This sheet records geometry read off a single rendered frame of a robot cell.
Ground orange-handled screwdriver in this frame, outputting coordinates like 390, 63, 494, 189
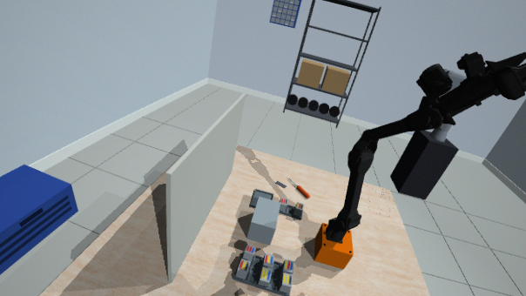
289, 178, 310, 198

